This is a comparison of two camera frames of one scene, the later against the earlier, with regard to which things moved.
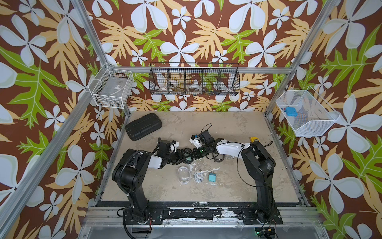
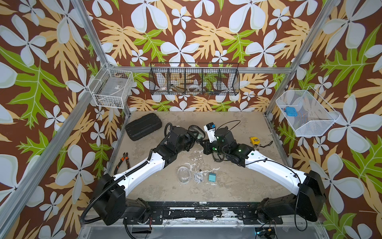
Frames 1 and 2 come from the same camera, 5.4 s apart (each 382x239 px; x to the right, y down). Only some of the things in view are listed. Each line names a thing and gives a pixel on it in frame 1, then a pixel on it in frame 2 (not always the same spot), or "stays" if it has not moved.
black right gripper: x=196 y=155 -> x=207 y=148
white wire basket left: x=111 y=87 stays
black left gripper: x=180 y=157 -> x=191 y=137
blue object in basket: x=291 y=111 stays
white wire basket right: x=308 y=114 stays
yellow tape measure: x=253 y=139 stays
